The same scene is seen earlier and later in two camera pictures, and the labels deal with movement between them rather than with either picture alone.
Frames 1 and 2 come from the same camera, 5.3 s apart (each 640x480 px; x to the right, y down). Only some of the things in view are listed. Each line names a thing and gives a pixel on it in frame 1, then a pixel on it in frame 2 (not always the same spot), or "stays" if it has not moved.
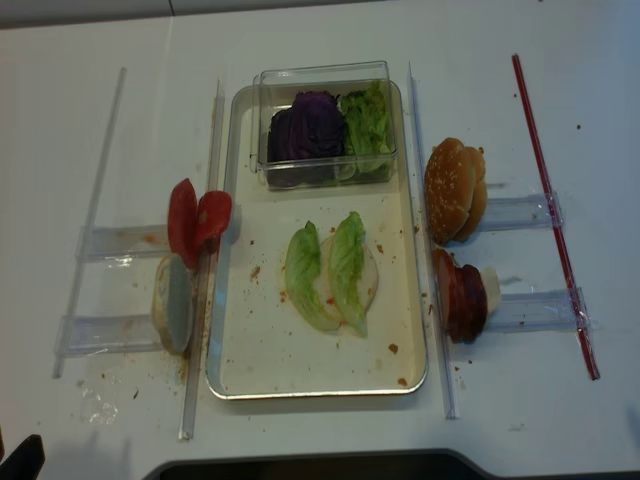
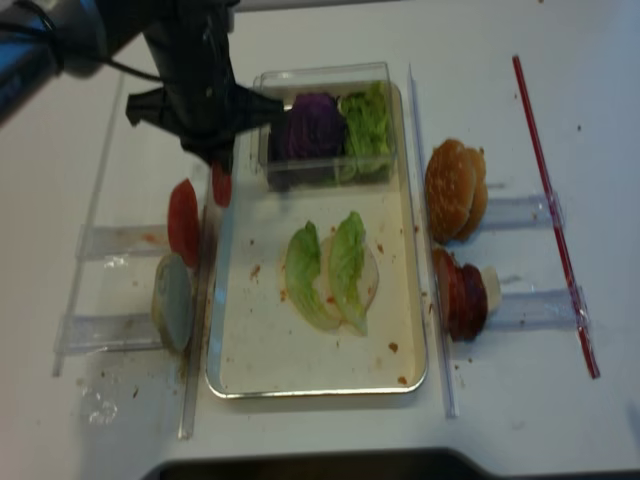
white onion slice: x=493 y=292 stays
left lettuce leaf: x=301 y=269 stays
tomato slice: x=213 y=218 to x=222 y=183
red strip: x=551 y=200 stays
